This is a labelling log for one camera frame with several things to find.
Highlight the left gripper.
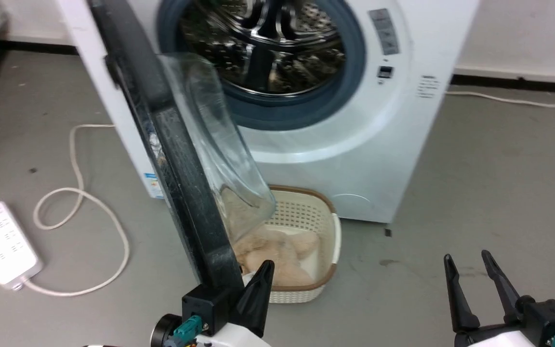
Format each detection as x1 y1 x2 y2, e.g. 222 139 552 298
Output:
151 260 276 347

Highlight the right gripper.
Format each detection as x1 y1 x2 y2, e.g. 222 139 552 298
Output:
443 249 555 347

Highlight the black washing machine door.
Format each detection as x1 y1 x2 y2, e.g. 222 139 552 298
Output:
87 0 278 291

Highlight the white front-load washing machine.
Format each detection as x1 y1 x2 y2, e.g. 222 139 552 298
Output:
57 0 480 225

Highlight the steel washing machine drum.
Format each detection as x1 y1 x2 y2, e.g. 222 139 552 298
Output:
177 0 346 96

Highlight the beige clothing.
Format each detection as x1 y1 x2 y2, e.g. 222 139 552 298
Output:
233 226 320 287

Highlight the cream laundry basket brown rim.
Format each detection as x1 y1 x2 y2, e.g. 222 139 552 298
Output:
232 185 342 304

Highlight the blue energy label sticker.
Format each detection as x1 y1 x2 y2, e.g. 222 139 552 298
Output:
143 172 165 200

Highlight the white power strip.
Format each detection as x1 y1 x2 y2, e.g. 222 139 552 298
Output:
0 201 45 292

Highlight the white power strip cable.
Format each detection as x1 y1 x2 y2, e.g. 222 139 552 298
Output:
21 124 130 297

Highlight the thin white floor cable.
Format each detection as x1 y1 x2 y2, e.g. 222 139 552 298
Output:
445 90 555 108

